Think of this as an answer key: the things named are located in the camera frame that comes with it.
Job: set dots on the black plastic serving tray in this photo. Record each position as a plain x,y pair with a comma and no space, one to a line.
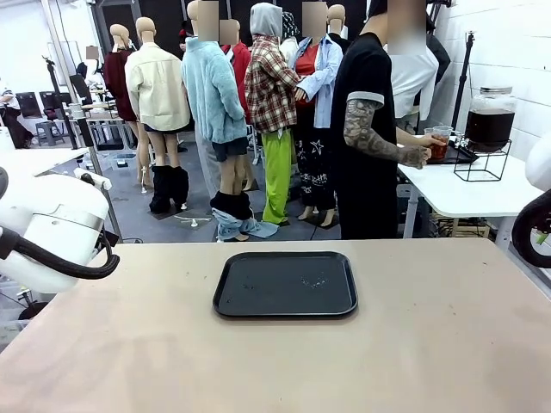
284,284

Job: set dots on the grey plastic stool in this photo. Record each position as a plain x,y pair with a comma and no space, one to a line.
48,131

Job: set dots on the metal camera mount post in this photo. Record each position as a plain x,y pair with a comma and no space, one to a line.
103,189

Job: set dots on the black tripod stand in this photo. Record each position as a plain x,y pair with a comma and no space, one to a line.
58,99

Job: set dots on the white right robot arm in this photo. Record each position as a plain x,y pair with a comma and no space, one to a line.
540,165

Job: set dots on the mannequin in red jacket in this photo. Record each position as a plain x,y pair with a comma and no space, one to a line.
241,60

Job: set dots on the mannequin in light blue fleece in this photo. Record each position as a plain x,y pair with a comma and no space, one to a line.
211,86

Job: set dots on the blue jeans heap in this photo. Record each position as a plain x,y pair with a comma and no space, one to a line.
251,228

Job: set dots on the person's left hand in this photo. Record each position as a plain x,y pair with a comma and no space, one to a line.
432,140

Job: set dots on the mannequin in white shirt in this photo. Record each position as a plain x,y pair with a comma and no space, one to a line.
413,81

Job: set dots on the mannequin in plaid hooded shirt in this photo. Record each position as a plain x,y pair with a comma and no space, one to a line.
271,90

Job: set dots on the black trousers heap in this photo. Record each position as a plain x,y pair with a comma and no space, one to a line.
170,189

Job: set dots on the bare left forearm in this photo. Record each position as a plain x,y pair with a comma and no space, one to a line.
409,137

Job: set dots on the clear plastic iced cup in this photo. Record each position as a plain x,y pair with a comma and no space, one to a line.
440,150
428,131

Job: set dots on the tattooed right hand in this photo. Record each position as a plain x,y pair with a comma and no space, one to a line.
416,157

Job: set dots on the white mannequin base stand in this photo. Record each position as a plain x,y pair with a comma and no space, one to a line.
193,221

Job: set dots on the mannequin in cream jacket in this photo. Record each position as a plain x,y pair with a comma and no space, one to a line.
157,86

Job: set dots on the black light stand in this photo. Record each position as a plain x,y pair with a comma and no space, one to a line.
465,81

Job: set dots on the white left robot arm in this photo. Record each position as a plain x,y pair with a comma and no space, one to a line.
51,232

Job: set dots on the person in black t-shirt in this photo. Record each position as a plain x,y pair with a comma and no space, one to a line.
366,180

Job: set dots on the tattooed right forearm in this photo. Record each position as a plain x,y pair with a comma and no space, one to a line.
366,133

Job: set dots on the mannequin in blue shirt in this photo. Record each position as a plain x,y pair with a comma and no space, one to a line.
320,86

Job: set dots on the white side table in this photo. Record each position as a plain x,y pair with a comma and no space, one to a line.
465,198

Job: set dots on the white work table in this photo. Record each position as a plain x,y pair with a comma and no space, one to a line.
39,159

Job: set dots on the seated person in white shirt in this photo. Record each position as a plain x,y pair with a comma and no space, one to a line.
10,116

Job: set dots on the mannequin with bucket hat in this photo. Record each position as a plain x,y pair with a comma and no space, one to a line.
289,26

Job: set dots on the small black serving tray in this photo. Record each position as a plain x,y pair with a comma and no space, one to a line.
460,158

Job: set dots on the bare mannequin head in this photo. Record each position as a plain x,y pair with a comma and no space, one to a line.
336,15

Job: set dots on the mannequin in maroon clothes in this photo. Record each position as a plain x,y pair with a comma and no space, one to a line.
118,77

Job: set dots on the wooden pallet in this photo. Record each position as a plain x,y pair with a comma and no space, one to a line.
467,230

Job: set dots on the glass drink dispenser jar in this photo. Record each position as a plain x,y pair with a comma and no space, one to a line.
488,120

